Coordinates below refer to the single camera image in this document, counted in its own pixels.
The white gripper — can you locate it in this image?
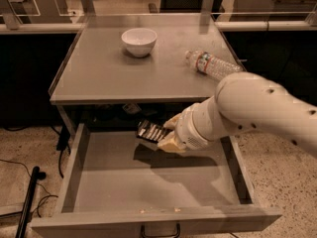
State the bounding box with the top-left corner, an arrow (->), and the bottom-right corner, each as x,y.
158,102 -> 214,153

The black rxbar chocolate wrapper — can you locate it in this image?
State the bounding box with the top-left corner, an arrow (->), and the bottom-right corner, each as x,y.
136,120 -> 170,143

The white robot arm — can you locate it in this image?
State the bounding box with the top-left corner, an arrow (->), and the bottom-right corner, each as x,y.
158,72 -> 317,157

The white tag under counter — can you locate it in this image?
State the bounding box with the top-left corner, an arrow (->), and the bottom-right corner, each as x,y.
123,103 -> 141,114

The grey open drawer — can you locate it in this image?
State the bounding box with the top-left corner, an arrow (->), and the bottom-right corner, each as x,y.
31,124 -> 281,238

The grey counter cabinet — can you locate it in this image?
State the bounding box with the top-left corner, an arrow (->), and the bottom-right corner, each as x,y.
51,14 -> 239,135

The clear plastic water bottle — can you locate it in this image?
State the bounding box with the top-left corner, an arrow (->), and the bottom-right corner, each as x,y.
185,51 -> 243,80

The white ceramic bowl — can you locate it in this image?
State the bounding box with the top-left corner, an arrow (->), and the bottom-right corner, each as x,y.
121,28 -> 158,58

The black pole on floor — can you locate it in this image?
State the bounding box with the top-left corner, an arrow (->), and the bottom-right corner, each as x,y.
15,166 -> 46,238

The black drawer handle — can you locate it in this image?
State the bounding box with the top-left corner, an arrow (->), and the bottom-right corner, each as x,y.
140,223 -> 181,238

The white horizontal rail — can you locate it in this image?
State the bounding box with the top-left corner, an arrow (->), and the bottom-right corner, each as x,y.
0,20 -> 317,35

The black floor cable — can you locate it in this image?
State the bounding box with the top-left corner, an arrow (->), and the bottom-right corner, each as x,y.
0,126 -> 72,218

